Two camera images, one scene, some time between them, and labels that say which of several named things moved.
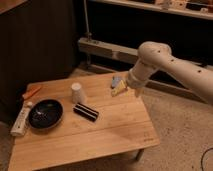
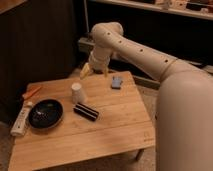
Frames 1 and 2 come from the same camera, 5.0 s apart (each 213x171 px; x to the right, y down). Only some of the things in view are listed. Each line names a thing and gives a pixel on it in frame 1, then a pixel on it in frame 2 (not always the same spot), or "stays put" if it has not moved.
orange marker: [31, 92] stays put
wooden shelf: [202, 9] stays put
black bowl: [45, 113] stays put
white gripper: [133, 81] -> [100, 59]
